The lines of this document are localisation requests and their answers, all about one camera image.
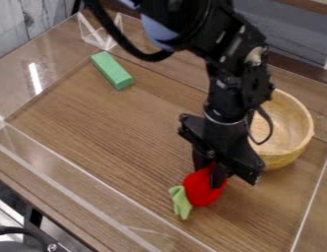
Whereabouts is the red plush strawberry toy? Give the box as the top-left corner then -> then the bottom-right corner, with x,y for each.
169,163 -> 228,221

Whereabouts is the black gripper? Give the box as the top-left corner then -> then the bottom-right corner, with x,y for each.
178,114 -> 265,189

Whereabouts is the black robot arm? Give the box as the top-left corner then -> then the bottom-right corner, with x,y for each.
125,0 -> 275,189

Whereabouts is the wooden bowl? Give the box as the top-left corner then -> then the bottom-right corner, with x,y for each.
252,89 -> 315,171

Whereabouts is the green foam block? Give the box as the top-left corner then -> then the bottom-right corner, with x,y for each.
91,51 -> 133,91

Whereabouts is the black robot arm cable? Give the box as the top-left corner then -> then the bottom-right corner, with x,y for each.
82,0 -> 181,63

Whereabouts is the black table frame bracket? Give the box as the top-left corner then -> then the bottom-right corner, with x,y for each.
25,206 -> 70,252

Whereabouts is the clear acrylic corner bracket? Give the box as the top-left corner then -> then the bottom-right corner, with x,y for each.
77,13 -> 118,51

